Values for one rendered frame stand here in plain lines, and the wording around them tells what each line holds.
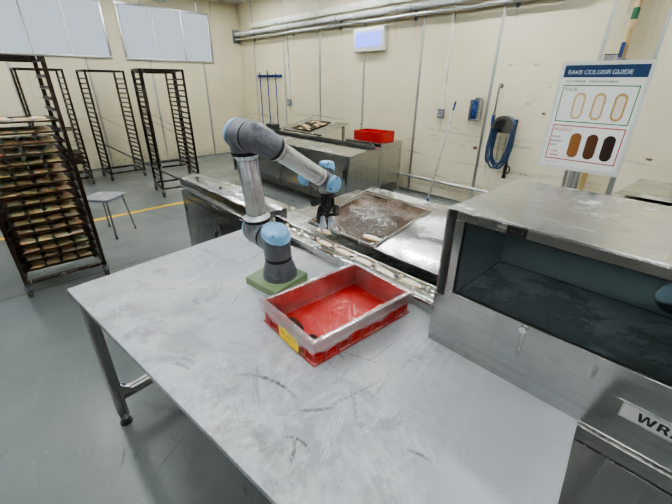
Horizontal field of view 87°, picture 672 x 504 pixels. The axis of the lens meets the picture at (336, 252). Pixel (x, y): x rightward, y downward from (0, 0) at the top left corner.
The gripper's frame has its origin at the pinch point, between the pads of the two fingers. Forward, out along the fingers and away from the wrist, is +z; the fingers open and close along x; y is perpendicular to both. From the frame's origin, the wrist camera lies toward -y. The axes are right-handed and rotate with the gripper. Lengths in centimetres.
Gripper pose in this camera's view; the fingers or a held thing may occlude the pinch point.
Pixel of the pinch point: (324, 228)
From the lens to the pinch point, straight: 186.9
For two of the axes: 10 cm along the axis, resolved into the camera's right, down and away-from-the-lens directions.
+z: -0.1, 9.0, 4.4
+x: 7.3, -2.9, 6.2
